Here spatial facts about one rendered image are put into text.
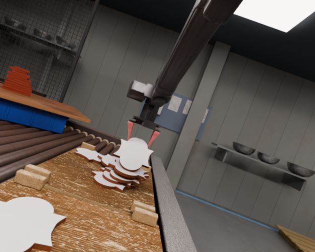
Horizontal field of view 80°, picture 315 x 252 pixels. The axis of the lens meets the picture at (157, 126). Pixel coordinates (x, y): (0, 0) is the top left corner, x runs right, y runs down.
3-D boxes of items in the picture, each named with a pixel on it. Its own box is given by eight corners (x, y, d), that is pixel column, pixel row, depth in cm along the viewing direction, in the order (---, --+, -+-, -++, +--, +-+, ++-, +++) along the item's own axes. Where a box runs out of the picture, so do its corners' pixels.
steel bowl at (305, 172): (300, 176, 361) (303, 168, 361) (319, 183, 317) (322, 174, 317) (278, 167, 363) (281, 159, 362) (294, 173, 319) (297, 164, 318)
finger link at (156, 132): (134, 142, 73) (143, 120, 72) (152, 149, 73) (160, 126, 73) (133, 145, 66) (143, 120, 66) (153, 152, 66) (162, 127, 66)
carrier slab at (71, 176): (150, 175, 87) (151, 172, 87) (154, 228, 46) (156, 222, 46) (77, 149, 84) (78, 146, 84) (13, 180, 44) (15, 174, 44)
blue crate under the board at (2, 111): (56, 122, 125) (61, 107, 125) (63, 134, 100) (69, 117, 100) (-3, 106, 106) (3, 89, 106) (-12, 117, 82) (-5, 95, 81)
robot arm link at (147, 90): (166, 103, 60) (171, 80, 63) (132, 89, 56) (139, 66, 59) (152, 114, 70) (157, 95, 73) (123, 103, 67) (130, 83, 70)
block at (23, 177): (44, 188, 42) (48, 177, 42) (39, 191, 41) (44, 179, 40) (17, 179, 42) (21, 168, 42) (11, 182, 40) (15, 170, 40)
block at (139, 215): (154, 223, 45) (158, 213, 45) (155, 228, 43) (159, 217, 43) (131, 216, 44) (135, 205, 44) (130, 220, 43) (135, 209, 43)
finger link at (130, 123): (122, 138, 72) (131, 115, 72) (140, 144, 73) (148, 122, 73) (120, 140, 65) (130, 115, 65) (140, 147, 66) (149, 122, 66)
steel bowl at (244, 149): (246, 155, 364) (249, 148, 363) (257, 159, 322) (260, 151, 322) (226, 147, 365) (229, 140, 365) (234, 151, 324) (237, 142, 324)
